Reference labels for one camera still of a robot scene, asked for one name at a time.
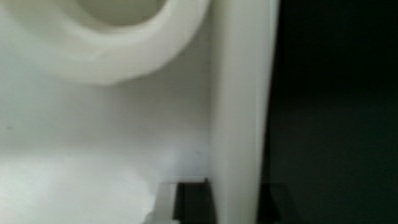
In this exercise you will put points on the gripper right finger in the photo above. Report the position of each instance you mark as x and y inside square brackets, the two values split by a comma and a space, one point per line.
[277, 211]

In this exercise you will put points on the white square tabletop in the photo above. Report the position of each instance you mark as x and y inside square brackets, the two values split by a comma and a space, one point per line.
[133, 106]

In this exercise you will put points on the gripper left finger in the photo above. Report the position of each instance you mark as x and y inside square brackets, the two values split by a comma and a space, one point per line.
[183, 206]

